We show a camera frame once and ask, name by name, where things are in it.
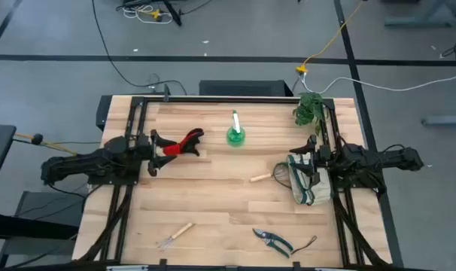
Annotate green spray bottle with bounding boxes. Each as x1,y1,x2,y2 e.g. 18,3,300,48
226,109,247,148

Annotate black stand leg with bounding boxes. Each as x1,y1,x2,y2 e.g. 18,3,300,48
162,0,184,27

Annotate wooden handled hand rake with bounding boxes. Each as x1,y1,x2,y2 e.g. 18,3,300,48
156,221,195,251

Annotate yellow extension cable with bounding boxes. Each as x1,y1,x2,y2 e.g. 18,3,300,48
295,0,368,75

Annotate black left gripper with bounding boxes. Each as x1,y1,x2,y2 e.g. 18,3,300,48
135,129,178,178

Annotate beige green gardening bag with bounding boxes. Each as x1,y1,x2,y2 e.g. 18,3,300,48
286,153,333,206

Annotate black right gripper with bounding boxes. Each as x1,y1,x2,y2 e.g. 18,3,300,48
289,135,333,186

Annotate black strap loop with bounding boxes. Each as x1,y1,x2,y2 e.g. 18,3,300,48
290,235,318,255

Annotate white coiled cable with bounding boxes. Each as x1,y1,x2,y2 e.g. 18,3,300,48
121,3,175,26

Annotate red black gardening glove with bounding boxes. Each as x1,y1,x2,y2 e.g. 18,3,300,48
162,127,205,157

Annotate green artificial plant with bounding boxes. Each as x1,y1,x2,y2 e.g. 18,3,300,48
292,92,329,136

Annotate yellow cord with black knob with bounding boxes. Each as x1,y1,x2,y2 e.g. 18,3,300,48
13,132,101,156

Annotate wooden handled hand trowel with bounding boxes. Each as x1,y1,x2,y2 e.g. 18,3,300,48
249,162,291,190

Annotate long black floor cable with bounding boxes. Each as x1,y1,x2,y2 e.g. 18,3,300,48
90,0,188,96

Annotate black computer case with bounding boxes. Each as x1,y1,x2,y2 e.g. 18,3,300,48
198,79,295,97

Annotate green handled pruning shears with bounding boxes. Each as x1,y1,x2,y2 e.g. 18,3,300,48
251,227,294,259

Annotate white floor cable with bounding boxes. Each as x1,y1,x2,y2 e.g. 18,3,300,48
299,71,456,94

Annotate grey table foot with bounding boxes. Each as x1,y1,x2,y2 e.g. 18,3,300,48
421,114,456,127

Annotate black aluminium table frame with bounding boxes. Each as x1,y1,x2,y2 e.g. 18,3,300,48
77,96,393,271

